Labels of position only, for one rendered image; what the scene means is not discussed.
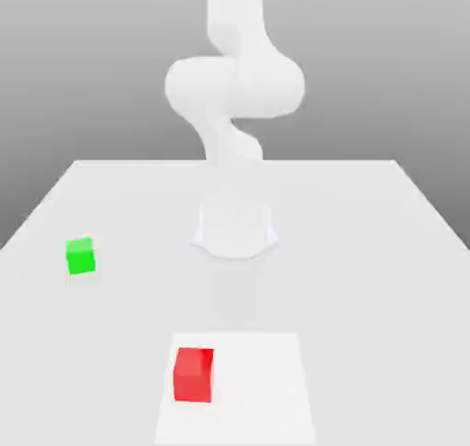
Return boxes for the small green cube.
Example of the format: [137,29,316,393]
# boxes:
[64,236,97,276]

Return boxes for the small red cube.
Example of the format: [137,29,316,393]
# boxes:
[173,346,215,404]

